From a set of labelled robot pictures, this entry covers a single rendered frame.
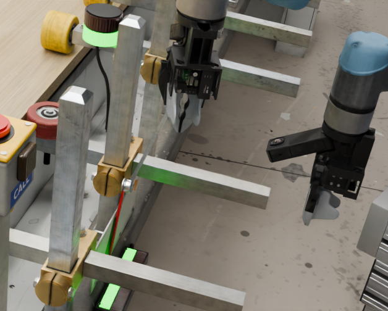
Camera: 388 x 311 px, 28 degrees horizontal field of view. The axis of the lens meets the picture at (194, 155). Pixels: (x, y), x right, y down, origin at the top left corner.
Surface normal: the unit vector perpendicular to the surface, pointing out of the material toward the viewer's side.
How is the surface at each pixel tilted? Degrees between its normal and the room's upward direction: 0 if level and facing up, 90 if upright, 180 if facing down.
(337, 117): 90
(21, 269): 0
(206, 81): 90
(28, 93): 0
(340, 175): 90
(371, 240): 90
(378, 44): 1
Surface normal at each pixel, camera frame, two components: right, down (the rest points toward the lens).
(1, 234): 0.96, 0.25
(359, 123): 0.27, 0.56
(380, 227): -0.59, 0.36
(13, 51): 0.15, -0.83
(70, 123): -0.22, 0.50
